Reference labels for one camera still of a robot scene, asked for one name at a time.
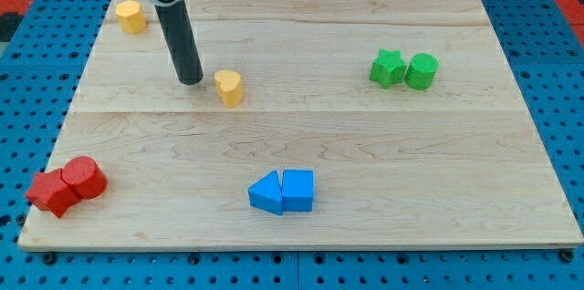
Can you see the green star block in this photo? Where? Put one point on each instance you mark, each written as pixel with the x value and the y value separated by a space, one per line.
pixel 388 68

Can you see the blue cube block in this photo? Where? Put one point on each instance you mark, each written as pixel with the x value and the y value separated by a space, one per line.
pixel 298 190

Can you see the green cylinder block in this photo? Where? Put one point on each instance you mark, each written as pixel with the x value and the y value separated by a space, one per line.
pixel 421 71

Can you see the wooden board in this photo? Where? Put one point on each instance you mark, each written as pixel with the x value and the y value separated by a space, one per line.
pixel 458 165

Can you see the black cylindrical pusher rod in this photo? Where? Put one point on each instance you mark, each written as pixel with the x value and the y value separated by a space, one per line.
pixel 178 34

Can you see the yellow hexagon block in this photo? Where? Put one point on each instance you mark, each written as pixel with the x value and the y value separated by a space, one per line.
pixel 130 16

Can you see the red cylinder block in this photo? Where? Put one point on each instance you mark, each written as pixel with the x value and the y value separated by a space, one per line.
pixel 84 177

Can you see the red star block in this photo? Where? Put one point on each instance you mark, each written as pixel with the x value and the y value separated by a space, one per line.
pixel 49 192

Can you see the yellow heart block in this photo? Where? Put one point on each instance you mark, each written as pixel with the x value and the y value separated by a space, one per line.
pixel 230 87

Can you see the blue triangle block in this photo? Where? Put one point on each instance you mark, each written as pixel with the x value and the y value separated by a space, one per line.
pixel 265 194

